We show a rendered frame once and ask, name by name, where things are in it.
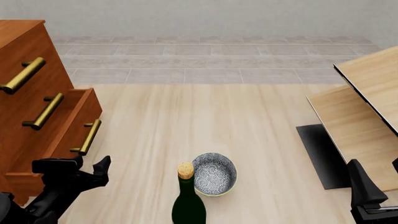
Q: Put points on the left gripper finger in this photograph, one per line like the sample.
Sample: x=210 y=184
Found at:
x=80 y=163
x=102 y=170

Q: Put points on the blue-white patterned bowl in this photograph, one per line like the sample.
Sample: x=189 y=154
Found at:
x=214 y=175

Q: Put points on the dark green corked bottle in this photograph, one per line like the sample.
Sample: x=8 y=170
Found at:
x=188 y=207

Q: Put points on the small flat plate on stalk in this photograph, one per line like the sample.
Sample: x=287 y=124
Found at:
x=54 y=166

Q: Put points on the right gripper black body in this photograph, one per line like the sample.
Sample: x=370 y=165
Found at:
x=373 y=215

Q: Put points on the pale wooden panel, white edge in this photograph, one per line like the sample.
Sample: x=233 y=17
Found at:
x=348 y=121

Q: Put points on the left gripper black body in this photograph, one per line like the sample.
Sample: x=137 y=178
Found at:
x=73 y=182

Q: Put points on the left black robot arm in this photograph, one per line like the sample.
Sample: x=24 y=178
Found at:
x=40 y=207

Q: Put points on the wooden cabinet with drawers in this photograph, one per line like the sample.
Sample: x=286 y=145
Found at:
x=18 y=32

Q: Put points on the flat black plate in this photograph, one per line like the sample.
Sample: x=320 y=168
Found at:
x=320 y=154

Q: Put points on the pale wooden panel, black edge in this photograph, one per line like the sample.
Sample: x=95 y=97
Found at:
x=373 y=70

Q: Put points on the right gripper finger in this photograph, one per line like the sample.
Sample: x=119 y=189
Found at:
x=363 y=186
x=395 y=165

